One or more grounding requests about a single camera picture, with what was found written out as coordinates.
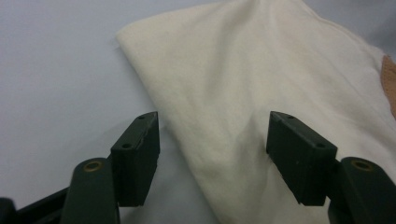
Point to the cream baby bodysuit brown trim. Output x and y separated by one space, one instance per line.
233 77

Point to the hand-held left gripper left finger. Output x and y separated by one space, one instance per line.
135 161

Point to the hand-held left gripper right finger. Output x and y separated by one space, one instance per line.
302 161

